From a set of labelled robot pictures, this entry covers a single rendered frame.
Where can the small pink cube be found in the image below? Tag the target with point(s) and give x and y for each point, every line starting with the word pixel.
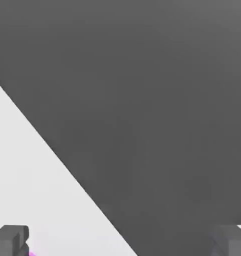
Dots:
pixel 31 254

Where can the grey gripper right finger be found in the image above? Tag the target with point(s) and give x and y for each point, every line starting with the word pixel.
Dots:
pixel 235 242

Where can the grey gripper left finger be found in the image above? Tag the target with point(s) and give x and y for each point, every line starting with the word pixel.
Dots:
pixel 6 240

